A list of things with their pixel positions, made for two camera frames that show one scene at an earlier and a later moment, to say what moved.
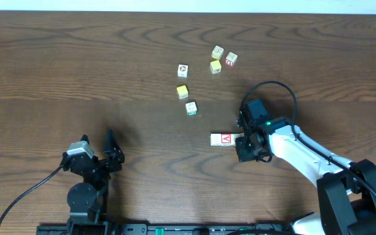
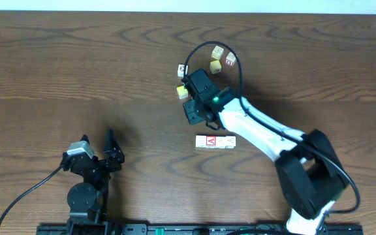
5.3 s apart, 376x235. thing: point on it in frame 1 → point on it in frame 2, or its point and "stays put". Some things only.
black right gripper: x=243 y=154 → x=192 y=117
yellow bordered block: x=217 y=52 stays put
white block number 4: x=234 y=136 → x=220 y=142
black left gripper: x=100 y=164 stays put
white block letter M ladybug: x=215 y=139 → x=200 y=141
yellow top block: x=182 y=92 stays put
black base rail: x=170 y=229 stays put
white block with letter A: x=183 y=70 stays put
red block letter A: x=226 y=139 → x=211 y=141
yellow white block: x=215 y=66 stays put
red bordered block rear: x=231 y=59 stays put
